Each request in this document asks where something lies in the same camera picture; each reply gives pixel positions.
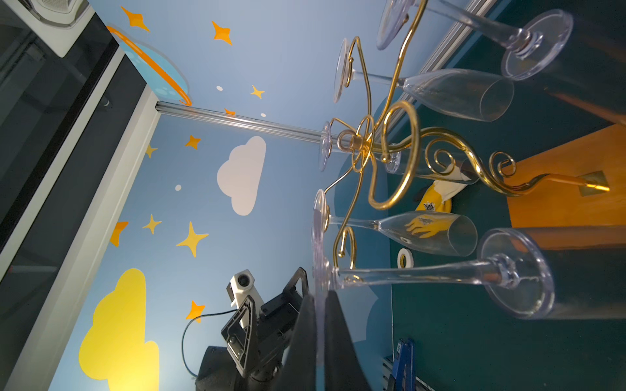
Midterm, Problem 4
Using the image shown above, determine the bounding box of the orange wooden rack base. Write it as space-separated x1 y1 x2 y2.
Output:
505 125 625 247

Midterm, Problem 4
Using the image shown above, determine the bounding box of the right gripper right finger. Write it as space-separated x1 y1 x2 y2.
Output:
324 291 372 391

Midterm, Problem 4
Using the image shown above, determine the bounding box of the clear glass top back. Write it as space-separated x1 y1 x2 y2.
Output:
333 37 515 123

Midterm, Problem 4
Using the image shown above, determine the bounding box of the yellow work glove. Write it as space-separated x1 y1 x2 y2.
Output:
416 167 472 213

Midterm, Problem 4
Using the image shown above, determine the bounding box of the white tape roll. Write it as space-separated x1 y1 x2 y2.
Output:
397 249 414 269

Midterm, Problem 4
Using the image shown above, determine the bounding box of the clear glass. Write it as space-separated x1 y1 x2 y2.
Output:
333 37 515 123
375 0 626 89
311 226 626 321
337 211 478 260
318 122 479 185

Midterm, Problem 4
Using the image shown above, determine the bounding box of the gold wire glass rack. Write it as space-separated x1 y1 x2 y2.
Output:
322 0 611 270

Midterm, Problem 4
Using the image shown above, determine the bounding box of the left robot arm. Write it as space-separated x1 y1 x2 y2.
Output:
192 267 309 390

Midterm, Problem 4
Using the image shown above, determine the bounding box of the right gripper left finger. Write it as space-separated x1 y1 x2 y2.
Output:
272 295 317 391

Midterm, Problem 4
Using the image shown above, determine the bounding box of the blue tool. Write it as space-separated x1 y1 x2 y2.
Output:
387 339 416 391

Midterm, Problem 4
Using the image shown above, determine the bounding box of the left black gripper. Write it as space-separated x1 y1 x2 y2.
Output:
221 267 309 378

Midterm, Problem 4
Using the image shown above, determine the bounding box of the back horizontal aluminium bar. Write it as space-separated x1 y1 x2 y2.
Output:
155 101 321 144

